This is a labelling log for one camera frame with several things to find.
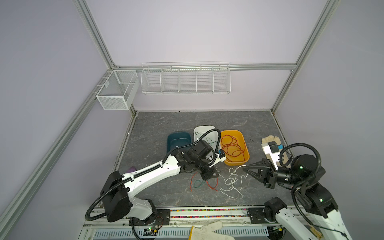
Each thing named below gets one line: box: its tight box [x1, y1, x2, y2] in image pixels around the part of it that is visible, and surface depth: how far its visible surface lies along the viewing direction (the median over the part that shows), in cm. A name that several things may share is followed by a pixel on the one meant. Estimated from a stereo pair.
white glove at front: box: [191, 221, 235, 240], surface depth 71 cm
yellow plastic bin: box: [220, 130, 250, 166], surface depth 101 cm
